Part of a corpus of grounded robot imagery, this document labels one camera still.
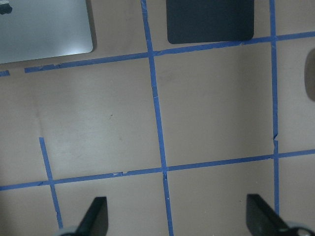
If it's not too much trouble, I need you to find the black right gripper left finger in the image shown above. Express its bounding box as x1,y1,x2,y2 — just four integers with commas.
76,197,108,236

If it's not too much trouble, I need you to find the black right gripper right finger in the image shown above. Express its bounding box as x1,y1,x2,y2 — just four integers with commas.
247,194,295,236

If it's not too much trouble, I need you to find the white computer mouse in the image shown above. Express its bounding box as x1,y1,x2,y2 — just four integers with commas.
304,49,315,101

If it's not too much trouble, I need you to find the black mousepad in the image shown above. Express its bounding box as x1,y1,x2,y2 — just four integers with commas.
166,0,254,44

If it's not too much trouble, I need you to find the silver closed laptop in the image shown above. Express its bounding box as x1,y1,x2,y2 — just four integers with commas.
0,0,94,64

